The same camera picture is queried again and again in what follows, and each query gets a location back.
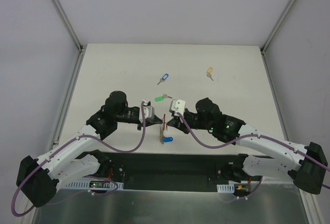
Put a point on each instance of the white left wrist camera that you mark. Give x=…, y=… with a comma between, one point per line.
x=146, y=112

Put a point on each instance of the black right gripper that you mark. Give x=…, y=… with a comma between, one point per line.
x=179, y=121

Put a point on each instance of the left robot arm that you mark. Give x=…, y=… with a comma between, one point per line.
x=41, y=178

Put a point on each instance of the aluminium frame rail left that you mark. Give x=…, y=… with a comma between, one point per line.
x=51, y=55

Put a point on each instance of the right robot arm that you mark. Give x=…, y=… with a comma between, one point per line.
x=304, y=165

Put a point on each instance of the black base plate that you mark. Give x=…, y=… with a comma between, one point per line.
x=164, y=172

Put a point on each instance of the red handled metal key organizer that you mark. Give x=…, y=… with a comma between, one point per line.
x=162, y=130

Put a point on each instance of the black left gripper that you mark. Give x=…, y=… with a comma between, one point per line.
x=143, y=123

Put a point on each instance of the key with blue rectangular tag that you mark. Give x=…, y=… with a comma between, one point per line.
x=163, y=78

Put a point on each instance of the key with blue oval tag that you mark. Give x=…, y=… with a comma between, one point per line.
x=167, y=139

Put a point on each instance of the key with green tag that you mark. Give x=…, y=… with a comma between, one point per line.
x=163, y=97

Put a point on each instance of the key with yellow tag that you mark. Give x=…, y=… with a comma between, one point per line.
x=209, y=73

